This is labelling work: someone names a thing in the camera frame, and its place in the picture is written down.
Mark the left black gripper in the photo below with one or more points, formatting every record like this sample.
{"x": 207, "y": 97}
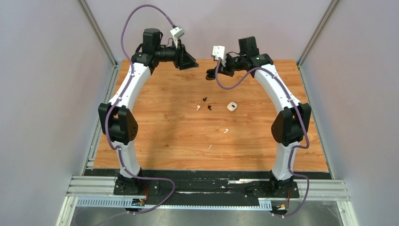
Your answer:
{"x": 184, "y": 60}

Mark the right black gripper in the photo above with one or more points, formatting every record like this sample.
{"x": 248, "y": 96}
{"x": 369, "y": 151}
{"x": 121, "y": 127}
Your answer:
{"x": 220, "y": 68}

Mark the black earbud charging case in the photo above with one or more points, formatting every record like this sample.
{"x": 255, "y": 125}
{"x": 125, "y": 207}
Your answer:
{"x": 210, "y": 75}

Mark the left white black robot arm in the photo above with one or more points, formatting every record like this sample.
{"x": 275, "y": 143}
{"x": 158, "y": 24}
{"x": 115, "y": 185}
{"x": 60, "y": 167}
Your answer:
{"x": 116, "y": 118}

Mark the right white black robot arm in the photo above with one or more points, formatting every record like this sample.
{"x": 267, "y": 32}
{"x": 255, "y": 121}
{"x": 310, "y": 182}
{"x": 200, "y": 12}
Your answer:
{"x": 290, "y": 127}

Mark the white earbud charging case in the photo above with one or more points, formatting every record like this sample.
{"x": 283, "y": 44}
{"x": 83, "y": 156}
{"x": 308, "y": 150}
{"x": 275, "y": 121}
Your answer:
{"x": 232, "y": 106}

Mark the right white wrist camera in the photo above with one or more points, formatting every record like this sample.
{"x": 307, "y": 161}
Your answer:
{"x": 219, "y": 54}

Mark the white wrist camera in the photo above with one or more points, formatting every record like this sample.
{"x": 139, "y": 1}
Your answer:
{"x": 219, "y": 54}
{"x": 177, "y": 33}

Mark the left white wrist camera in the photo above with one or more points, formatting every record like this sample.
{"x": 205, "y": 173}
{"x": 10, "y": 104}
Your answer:
{"x": 177, "y": 33}

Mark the right aluminium corner post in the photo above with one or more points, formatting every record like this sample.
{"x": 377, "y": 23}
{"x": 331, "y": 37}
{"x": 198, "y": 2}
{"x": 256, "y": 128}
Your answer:
{"x": 317, "y": 32}

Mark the aluminium corner post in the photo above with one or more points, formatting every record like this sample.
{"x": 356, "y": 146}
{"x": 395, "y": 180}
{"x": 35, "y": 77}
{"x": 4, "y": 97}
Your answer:
{"x": 97, "y": 31}
{"x": 317, "y": 32}

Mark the left aluminium corner post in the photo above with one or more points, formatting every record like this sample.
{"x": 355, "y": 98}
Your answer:
{"x": 97, "y": 31}

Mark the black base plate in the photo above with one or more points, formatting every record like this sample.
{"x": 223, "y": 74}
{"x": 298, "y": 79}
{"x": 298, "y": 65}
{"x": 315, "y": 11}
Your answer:
{"x": 204, "y": 187}

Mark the aluminium frame rail front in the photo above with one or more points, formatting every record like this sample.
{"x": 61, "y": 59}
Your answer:
{"x": 90, "y": 186}

